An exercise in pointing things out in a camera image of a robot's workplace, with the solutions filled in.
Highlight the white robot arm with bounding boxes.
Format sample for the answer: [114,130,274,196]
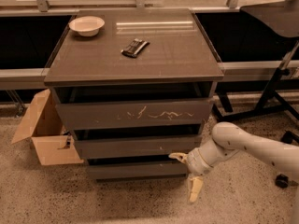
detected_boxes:
[169,121,299,203]

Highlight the grey bottom drawer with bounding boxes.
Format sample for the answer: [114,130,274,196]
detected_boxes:
[86,160,187,180]

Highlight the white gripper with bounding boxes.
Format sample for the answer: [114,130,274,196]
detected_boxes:
[168,148,213,203]

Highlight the grey top drawer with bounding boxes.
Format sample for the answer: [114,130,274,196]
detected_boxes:
[56,99,213,130]

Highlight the grey drawer cabinet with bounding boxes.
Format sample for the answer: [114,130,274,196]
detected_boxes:
[45,9,223,167]

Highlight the grey middle drawer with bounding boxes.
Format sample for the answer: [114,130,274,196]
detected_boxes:
[75,135,202,159]

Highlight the grey drawer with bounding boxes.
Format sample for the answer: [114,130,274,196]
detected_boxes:
[75,135,202,159]
[86,160,187,180]
[56,99,213,130]

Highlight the white bowl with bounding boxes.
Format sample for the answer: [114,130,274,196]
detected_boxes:
[69,16,105,37]

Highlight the open cardboard box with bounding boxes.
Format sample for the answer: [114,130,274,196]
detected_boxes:
[12,90,84,165]

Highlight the black office chair base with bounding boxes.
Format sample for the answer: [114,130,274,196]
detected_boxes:
[275,131,299,189]

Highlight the black rolling stand table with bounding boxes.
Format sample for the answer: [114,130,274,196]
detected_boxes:
[213,0,299,121]

